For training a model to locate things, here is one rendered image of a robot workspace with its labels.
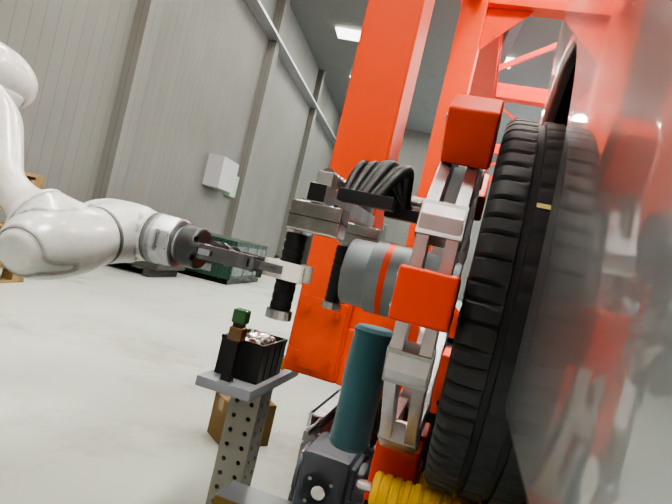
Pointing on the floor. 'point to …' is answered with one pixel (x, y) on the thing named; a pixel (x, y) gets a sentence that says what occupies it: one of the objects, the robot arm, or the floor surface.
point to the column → (239, 443)
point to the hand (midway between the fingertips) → (288, 270)
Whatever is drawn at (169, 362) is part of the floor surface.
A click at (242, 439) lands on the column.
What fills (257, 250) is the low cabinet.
